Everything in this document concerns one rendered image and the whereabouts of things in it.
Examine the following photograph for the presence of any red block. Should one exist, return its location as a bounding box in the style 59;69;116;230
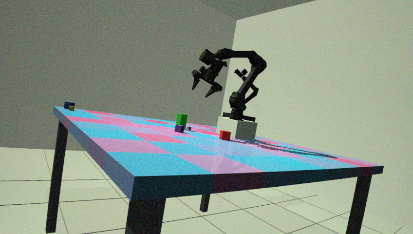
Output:
219;130;231;141

